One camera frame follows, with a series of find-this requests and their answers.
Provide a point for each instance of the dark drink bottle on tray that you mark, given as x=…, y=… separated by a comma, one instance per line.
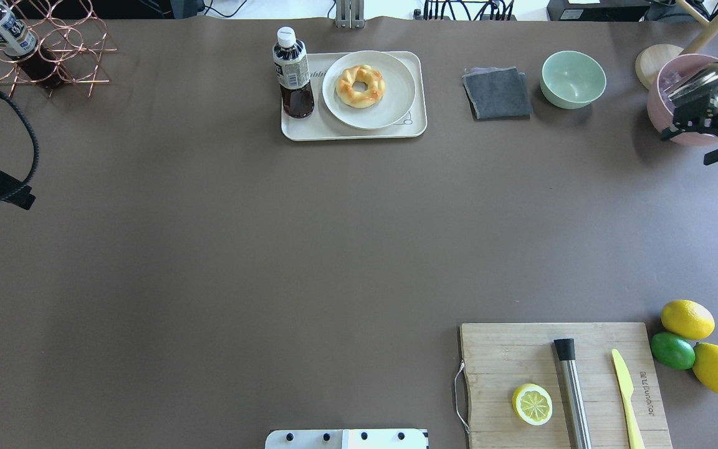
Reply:
x=293, y=74

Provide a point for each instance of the green lime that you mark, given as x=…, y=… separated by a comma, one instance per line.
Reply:
x=672, y=350

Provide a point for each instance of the yellow lemon upper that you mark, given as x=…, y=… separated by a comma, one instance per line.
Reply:
x=687, y=319

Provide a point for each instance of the glazed twisted donut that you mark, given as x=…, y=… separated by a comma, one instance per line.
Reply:
x=360, y=86

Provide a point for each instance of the mint green bowl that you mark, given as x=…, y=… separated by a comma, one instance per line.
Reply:
x=572, y=80

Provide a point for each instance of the pink ice bowl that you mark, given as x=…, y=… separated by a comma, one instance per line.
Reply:
x=660, y=109

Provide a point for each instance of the grey folded cloth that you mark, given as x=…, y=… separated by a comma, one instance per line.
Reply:
x=495, y=92

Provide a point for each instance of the yellow plastic knife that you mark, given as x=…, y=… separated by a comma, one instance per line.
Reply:
x=626, y=387

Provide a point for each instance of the half lemon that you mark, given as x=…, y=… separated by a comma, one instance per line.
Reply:
x=532, y=403

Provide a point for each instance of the metal ice scoop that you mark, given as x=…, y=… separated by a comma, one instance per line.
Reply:
x=704, y=81

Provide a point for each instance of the copper wire bottle rack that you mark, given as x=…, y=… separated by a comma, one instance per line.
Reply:
x=77, y=38

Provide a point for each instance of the round wooden stand base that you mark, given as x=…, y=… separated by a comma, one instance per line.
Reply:
x=649, y=62

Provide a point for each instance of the cream rabbit tray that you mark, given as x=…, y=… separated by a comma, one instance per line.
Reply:
x=323, y=125

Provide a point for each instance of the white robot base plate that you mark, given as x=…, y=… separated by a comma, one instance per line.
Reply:
x=395, y=437

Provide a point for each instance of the steel muddler black tip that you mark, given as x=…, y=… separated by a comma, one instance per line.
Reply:
x=577, y=420

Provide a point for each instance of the white round plate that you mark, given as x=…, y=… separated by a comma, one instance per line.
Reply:
x=399, y=97

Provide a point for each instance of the dark bottle in rack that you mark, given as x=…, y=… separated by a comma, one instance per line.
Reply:
x=22, y=45

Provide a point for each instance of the wooden cutting board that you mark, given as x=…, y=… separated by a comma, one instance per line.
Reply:
x=499, y=357

